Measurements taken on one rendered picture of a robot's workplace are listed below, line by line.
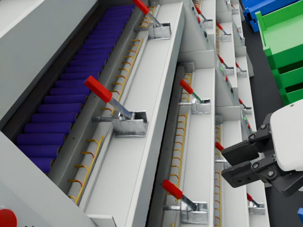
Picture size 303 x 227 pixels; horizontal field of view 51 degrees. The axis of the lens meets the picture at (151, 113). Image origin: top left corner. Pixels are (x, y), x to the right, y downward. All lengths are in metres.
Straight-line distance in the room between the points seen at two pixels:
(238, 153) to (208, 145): 0.19
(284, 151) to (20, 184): 0.27
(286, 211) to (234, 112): 0.36
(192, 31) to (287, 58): 0.38
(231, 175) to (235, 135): 0.50
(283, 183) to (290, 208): 0.74
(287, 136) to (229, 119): 0.57
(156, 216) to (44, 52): 0.31
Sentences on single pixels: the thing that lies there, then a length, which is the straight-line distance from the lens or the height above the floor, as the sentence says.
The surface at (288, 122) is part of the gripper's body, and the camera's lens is 0.41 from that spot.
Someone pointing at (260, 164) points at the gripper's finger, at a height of 0.62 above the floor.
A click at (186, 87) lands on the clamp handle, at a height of 0.58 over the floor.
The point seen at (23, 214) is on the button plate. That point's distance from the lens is 0.22.
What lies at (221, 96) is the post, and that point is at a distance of 0.91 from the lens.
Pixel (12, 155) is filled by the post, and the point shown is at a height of 0.83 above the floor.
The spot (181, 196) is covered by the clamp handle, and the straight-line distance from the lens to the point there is 0.48.
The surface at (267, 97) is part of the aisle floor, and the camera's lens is 1.53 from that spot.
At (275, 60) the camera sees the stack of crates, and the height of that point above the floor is 0.35.
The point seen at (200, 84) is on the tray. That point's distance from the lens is 0.79.
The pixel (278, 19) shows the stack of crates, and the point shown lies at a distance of 1.35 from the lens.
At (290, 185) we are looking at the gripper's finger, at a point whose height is 0.62.
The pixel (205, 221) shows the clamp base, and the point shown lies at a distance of 0.52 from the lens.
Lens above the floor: 0.91
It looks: 29 degrees down
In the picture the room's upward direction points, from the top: 34 degrees counter-clockwise
